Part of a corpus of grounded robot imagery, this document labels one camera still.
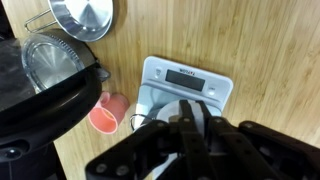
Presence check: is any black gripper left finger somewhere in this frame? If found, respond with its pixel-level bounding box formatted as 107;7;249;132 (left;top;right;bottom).
85;99;214;180

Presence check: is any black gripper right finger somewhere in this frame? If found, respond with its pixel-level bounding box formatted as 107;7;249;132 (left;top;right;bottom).
194;100;320;180

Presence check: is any white digital kitchen scale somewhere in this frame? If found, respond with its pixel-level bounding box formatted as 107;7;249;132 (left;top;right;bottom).
134;55;234;126

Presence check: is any small pink cup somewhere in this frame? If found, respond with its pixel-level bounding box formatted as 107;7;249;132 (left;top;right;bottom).
88;91;131;135

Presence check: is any glass kettle with black handle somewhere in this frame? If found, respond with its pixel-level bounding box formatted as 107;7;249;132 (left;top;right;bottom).
0;28;113;180

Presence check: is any silver pan with wire handle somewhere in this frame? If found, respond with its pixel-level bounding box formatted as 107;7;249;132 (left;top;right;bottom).
24;0;114;43

